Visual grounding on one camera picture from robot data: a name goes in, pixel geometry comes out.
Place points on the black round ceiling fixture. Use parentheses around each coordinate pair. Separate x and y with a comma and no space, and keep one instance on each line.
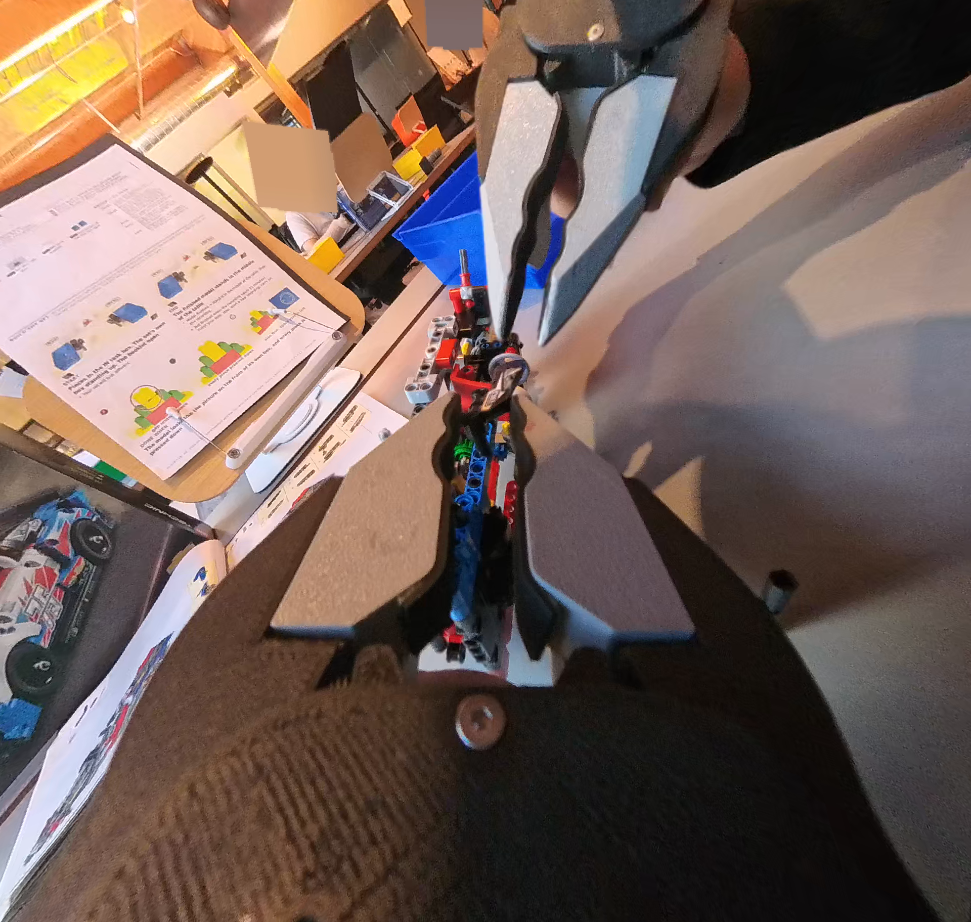
(209,4)

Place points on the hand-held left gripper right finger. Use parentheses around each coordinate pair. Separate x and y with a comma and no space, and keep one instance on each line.
(599,550)

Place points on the black flexible toy rod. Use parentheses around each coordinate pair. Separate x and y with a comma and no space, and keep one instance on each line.
(779,590)

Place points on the person's right hand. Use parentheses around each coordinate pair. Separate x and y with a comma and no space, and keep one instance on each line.
(724,103)

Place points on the instruction sheet on stand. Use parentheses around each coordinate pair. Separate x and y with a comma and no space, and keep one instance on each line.
(201,486)

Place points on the clear plastic box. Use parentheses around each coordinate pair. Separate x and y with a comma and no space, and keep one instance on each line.
(375,197)

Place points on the yellow storage bin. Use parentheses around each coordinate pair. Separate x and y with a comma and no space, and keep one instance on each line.
(326,253)
(413,159)

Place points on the white clamp bar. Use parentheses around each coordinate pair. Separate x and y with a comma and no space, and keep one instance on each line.
(288,398)

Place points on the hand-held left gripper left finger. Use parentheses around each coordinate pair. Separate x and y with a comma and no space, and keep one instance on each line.
(364,543)

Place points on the white stand base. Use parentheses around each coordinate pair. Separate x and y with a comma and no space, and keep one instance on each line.
(303,436)

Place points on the person's right forearm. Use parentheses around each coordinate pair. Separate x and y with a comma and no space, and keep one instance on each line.
(834,42)

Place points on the black round-top stand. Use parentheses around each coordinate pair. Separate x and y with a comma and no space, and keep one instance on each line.
(227,186)

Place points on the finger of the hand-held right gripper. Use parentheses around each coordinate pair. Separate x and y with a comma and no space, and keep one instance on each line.
(614,178)
(520,163)

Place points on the toy car chassis model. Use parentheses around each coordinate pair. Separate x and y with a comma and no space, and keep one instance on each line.
(474,474)

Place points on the open instruction booklet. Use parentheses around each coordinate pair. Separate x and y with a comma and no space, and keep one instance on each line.
(190,596)

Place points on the blue plastic bin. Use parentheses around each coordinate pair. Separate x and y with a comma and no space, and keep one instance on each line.
(440,231)

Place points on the black toy set box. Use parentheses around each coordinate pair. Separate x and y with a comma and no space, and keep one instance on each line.
(76,558)

